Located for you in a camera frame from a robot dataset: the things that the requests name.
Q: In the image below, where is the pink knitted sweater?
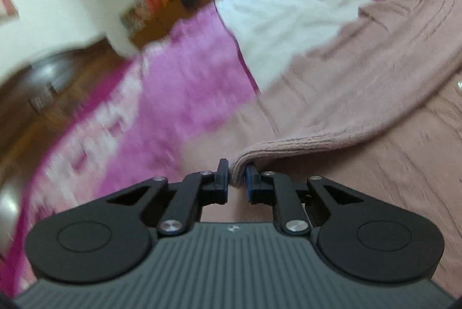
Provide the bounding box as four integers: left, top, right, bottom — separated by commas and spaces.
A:
181, 0, 461, 296

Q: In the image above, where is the magenta and white floral bedspread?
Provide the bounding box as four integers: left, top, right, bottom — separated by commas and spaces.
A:
1, 0, 381, 297

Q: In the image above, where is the dark wooden headboard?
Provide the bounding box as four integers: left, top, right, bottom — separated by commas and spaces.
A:
0, 38, 135, 255

